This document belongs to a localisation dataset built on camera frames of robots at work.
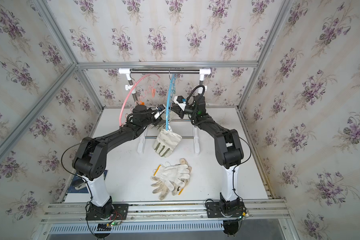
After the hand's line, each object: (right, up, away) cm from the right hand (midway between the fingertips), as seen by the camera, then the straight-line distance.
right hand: (173, 105), depth 87 cm
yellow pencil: (+5, -47, -8) cm, 48 cm away
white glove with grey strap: (-4, -23, +1) cm, 23 cm away
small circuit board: (-32, -61, -15) cm, 71 cm away
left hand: (-7, -3, +5) cm, 9 cm away
